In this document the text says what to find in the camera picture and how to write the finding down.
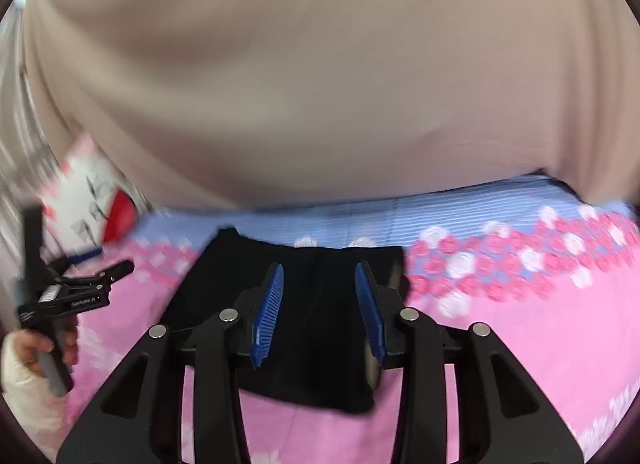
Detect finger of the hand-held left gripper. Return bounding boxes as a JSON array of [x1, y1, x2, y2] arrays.
[[59, 248, 105, 269], [75, 259, 136, 291]]

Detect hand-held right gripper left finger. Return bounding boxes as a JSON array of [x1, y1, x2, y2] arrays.
[[56, 262, 286, 464]]

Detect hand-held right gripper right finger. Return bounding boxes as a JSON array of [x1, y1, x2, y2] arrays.
[[354, 261, 585, 464]]

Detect black pants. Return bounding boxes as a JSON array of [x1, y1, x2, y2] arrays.
[[159, 226, 412, 416]]

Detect person's left forearm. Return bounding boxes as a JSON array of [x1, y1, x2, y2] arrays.
[[0, 344, 68, 452]]

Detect person's left hand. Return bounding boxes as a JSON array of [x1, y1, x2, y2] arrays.
[[1, 325, 80, 381]]

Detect cat face pillow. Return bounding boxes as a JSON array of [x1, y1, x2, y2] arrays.
[[39, 135, 140, 253]]

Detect pale pink satin curtain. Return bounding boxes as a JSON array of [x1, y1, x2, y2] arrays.
[[0, 0, 81, 265]]

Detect pink floral bed sheet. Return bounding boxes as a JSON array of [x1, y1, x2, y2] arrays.
[[50, 171, 640, 464]]

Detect beige curtain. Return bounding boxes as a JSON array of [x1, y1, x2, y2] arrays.
[[20, 0, 640, 212]]

